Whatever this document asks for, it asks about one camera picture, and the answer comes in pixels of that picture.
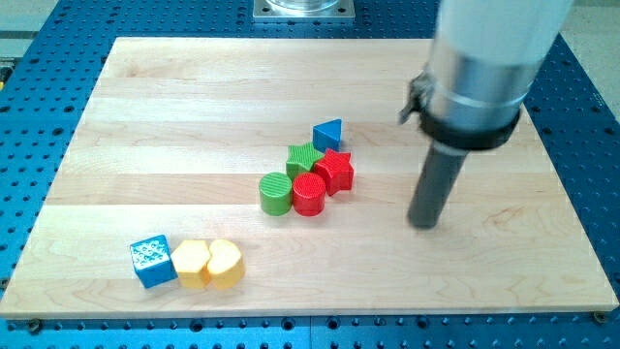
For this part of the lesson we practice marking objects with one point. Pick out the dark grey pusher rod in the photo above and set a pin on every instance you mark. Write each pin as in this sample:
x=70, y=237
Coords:
x=440, y=170

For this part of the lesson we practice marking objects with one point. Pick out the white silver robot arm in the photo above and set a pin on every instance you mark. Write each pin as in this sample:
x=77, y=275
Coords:
x=483, y=60

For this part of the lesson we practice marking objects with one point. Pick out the blue triangle block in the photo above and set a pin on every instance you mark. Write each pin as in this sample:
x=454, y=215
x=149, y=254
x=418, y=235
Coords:
x=327, y=135

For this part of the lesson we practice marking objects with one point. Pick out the yellow heart block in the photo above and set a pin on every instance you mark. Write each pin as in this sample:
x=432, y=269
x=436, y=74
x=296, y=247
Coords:
x=226, y=266

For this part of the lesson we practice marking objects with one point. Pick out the red star block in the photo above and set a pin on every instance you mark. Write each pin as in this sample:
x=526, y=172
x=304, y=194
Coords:
x=336, y=170

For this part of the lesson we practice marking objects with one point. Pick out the red cylinder block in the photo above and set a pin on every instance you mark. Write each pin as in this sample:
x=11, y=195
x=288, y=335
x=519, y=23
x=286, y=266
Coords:
x=309, y=192

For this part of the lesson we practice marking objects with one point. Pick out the green star block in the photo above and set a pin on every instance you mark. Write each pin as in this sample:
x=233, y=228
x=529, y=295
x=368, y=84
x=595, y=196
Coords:
x=301, y=159

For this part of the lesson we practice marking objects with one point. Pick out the green cylinder block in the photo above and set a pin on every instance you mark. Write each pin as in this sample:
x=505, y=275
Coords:
x=275, y=193

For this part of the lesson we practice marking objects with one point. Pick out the wooden board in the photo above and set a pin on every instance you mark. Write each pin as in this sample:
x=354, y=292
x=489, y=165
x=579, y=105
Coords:
x=176, y=136

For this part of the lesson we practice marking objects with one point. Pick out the yellow hexagon block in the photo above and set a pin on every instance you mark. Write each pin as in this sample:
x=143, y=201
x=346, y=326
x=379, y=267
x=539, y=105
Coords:
x=190, y=259

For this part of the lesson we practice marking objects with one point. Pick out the blue cube block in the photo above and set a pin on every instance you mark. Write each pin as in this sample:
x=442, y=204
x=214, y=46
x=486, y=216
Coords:
x=151, y=259

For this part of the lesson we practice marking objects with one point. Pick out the blue perforated table plate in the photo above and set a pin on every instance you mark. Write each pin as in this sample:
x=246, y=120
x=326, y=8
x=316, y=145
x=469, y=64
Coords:
x=50, y=86

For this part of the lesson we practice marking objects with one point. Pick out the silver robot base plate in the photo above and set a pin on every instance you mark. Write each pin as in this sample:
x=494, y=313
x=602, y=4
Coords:
x=273, y=11

